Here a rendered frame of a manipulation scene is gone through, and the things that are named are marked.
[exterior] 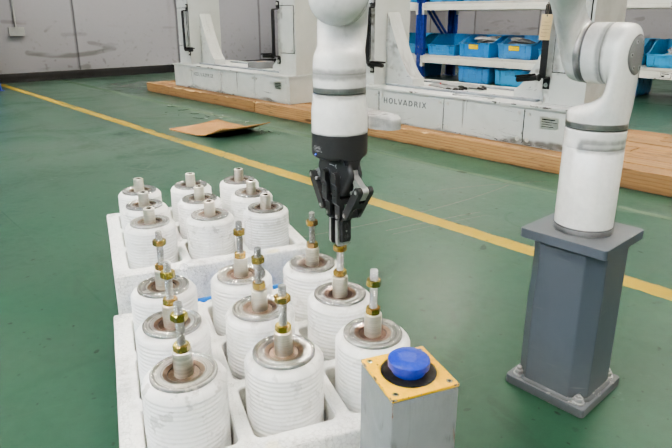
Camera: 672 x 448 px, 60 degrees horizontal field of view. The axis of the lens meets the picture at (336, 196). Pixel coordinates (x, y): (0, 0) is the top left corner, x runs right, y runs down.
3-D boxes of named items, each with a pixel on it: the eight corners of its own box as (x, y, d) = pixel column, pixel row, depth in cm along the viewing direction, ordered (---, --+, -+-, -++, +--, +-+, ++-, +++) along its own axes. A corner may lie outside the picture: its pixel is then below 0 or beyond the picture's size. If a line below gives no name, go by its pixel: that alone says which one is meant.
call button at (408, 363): (416, 360, 58) (417, 342, 57) (437, 382, 54) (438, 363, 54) (380, 368, 57) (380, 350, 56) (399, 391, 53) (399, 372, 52)
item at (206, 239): (232, 282, 130) (227, 205, 125) (242, 300, 121) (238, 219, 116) (188, 289, 126) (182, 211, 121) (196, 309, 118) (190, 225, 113)
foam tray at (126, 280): (264, 257, 161) (261, 195, 155) (313, 322, 126) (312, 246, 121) (114, 281, 146) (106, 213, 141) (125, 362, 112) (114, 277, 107)
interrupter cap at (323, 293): (376, 298, 84) (376, 293, 84) (335, 313, 80) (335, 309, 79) (343, 280, 90) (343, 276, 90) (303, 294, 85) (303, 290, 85)
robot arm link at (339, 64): (319, 87, 81) (308, 95, 73) (318, -30, 77) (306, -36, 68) (369, 87, 81) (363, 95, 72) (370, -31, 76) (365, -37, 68)
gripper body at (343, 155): (299, 124, 79) (300, 190, 81) (332, 134, 72) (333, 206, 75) (345, 118, 83) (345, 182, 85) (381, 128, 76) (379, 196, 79)
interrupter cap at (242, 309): (238, 328, 76) (238, 323, 76) (227, 302, 83) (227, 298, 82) (293, 318, 78) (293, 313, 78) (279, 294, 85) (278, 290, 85)
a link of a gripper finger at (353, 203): (354, 186, 74) (338, 211, 79) (360, 198, 73) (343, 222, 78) (371, 183, 75) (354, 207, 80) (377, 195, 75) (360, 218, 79)
